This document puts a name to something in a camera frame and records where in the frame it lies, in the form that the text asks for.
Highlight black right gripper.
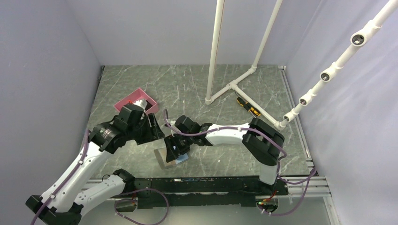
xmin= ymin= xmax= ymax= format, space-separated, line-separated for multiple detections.
xmin=164 ymin=131 xmax=194 ymax=163

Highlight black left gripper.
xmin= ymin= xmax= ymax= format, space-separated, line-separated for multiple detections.
xmin=127 ymin=112 xmax=165 ymax=145

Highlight grey leather card holder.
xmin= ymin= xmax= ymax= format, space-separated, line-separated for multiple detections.
xmin=154 ymin=148 xmax=190 ymax=170

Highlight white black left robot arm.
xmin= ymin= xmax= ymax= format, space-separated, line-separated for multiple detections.
xmin=25 ymin=103 xmax=165 ymax=225

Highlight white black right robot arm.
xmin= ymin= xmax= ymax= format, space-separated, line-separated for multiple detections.
xmin=164 ymin=115 xmax=284 ymax=195

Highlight pink plastic box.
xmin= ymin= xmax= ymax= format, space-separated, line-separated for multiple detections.
xmin=114 ymin=88 xmax=159 ymax=114

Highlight yellow black screwdriver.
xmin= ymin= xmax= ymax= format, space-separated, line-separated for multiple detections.
xmin=235 ymin=92 xmax=261 ymax=118

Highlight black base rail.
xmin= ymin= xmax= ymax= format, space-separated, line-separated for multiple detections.
xmin=103 ymin=169 xmax=289 ymax=209

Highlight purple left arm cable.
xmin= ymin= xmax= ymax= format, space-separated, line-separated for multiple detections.
xmin=29 ymin=128 xmax=170 ymax=225

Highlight aluminium extrusion frame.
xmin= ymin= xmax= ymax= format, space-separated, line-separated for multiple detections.
xmin=49 ymin=67 xmax=343 ymax=225

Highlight white PVC pipe frame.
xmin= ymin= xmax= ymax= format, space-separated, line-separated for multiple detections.
xmin=205 ymin=0 xmax=300 ymax=128

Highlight white pipe with camera sockets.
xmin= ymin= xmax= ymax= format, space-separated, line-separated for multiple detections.
xmin=280 ymin=0 xmax=398 ymax=127

